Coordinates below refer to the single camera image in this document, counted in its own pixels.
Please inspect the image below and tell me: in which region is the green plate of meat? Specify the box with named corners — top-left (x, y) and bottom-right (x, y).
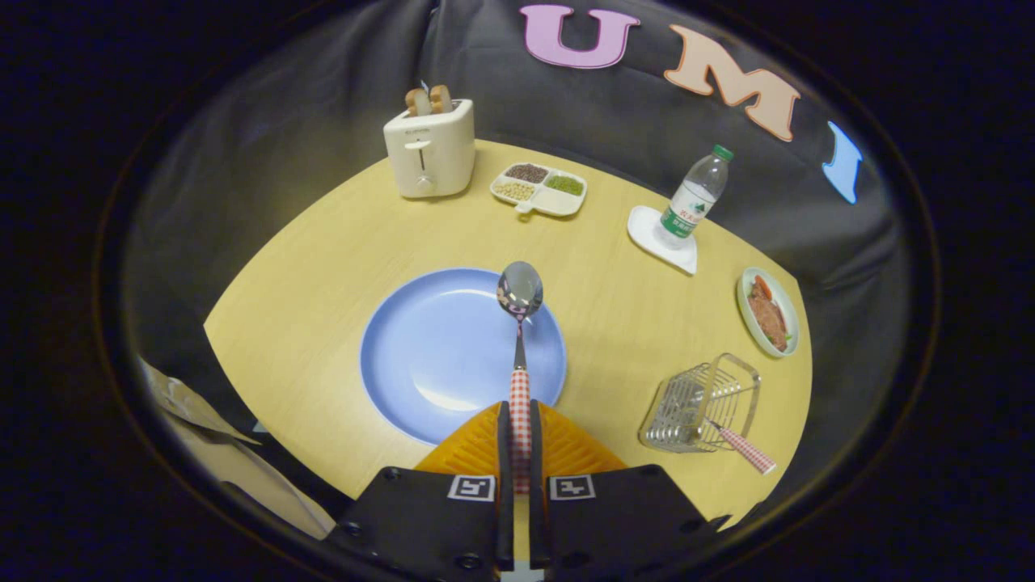
top-left (737, 267), bottom-right (801, 359)

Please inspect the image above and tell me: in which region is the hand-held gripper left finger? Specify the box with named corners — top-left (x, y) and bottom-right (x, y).
top-left (327, 400), bottom-right (518, 582)

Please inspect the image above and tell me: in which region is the white square coaster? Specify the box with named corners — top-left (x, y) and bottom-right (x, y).
top-left (627, 205), bottom-right (699, 276)

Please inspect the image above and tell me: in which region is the metal wire cutlery basket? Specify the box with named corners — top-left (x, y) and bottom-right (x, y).
top-left (638, 352), bottom-right (762, 453)

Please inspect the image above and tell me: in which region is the spoon with red checked handle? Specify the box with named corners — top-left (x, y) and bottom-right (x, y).
top-left (496, 260), bottom-right (545, 494)

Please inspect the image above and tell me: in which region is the divided white dish of beans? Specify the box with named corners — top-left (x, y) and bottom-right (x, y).
top-left (489, 162), bottom-right (589, 219)

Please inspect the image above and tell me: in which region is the clear water bottle green cap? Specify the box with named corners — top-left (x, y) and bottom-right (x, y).
top-left (653, 145), bottom-right (735, 250)

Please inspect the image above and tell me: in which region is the blue round plate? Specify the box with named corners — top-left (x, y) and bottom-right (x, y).
top-left (360, 268), bottom-right (568, 446)

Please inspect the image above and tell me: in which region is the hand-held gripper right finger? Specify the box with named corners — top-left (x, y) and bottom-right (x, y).
top-left (530, 400), bottom-right (729, 582)

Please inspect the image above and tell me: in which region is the beige cardboard box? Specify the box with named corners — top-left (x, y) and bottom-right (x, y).
top-left (137, 360), bottom-right (336, 541)

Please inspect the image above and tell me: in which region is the fork with red checked handle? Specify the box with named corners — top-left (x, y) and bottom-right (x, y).
top-left (705, 416), bottom-right (778, 475)

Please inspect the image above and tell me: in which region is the cream white toaster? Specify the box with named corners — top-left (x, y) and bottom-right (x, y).
top-left (383, 99), bottom-right (476, 200)

